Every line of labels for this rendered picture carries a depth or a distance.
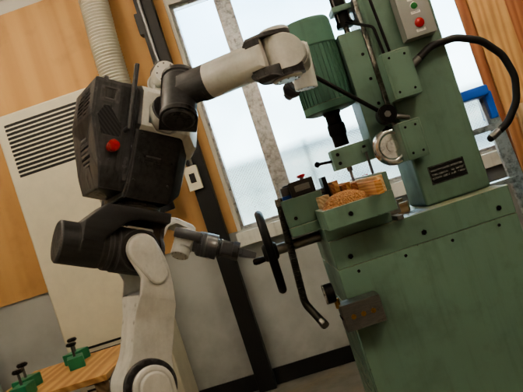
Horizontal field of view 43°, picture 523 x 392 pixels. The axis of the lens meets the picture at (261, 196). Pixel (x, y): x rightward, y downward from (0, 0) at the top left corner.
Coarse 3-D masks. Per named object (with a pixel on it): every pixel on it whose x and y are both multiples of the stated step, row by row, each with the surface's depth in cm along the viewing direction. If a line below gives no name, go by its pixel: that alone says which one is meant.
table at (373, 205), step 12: (384, 192) 191; (348, 204) 191; (360, 204) 191; (372, 204) 191; (384, 204) 191; (396, 204) 191; (324, 216) 191; (336, 216) 191; (348, 216) 191; (360, 216) 191; (372, 216) 191; (300, 228) 212; (312, 228) 212; (324, 228) 202; (336, 228) 191
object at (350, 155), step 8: (352, 144) 221; (360, 144) 221; (368, 144) 221; (328, 152) 225; (336, 152) 221; (344, 152) 221; (352, 152) 221; (360, 152) 221; (368, 152) 221; (336, 160) 221; (344, 160) 221; (352, 160) 221; (360, 160) 221; (336, 168) 221; (344, 168) 221; (352, 168) 224
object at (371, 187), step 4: (372, 180) 191; (376, 180) 185; (380, 180) 185; (360, 184) 207; (364, 184) 201; (368, 184) 194; (372, 184) 188; (376, 184) 185; (380, 184) 185; (360, 188) 209; (364, 188) 203; (368, 188) 196; (372, 188) 190; (376, 188) 185; (380, 188) 185; (368, 192) 198; (372, 192) 192; (376, 192) 186; (380, 192) 185
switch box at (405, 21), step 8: (392, 0) 210; (400, 0) 208; (416, 0) 208; (424, 0) 208; (392, 8) 213; (400, 8) 208; (408, 8) 208; (416, 8) 208; (424, 8) 208; (400, 16) 208; (408, 16) 208; (416, 16) 208; (424, 16) 208; (432, 16) 208; (400, 24) 210; (408, 24) 208; (424, 24) 208; (432, 24) 208; (400, 32) 213; (408, 32) 208; (416, 32) 208; (424, 32) 208; (432, 32) 209; (408, 40) 210
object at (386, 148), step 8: (384, 128) 211; (392, 128) 211; (376, 136) 211; (384, 136) 211; (392, 136) 211; (376, 144) 211; (384, 144) 211; (392, 144) 211; (376, 152) 211; (384, 152) 211; (392, 152) 211; (400, 152) 211; (384, 160) 211; (392, 160) 211; (400, 160) 211
